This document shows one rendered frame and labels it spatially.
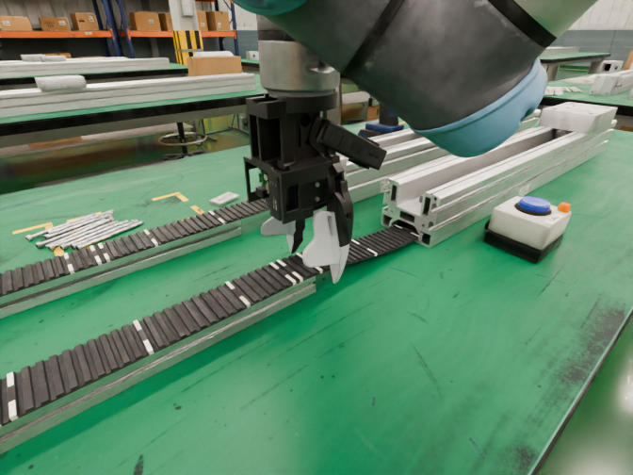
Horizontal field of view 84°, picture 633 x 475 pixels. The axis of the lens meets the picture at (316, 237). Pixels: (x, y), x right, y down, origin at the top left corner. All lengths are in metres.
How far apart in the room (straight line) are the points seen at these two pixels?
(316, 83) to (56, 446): 0.36
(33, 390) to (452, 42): 0.39
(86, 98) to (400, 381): 1.76
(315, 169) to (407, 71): 0.15
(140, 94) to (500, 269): 1.75
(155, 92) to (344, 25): 1.80
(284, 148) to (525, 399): 0.31
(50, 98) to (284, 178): 1.62
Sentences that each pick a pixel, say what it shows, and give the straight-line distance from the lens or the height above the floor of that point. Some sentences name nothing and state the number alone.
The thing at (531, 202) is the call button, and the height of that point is 0.85.
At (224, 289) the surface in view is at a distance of 0.41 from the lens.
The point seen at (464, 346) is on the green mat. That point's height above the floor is 0.78.
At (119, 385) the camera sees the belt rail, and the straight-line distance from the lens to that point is 0.39.
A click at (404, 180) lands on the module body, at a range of 0.58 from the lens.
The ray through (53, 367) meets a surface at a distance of 0.39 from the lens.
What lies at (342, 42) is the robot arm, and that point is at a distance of 0.23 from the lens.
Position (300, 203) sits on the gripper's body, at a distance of 0.35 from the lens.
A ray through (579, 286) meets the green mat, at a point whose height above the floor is 0.78.
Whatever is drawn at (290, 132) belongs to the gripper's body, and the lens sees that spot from 0.35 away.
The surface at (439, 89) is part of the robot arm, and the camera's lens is 0.23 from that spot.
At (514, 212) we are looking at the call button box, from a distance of 0.58.
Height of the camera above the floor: 1.06
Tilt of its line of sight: 30 degrees down
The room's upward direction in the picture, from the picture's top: straight up
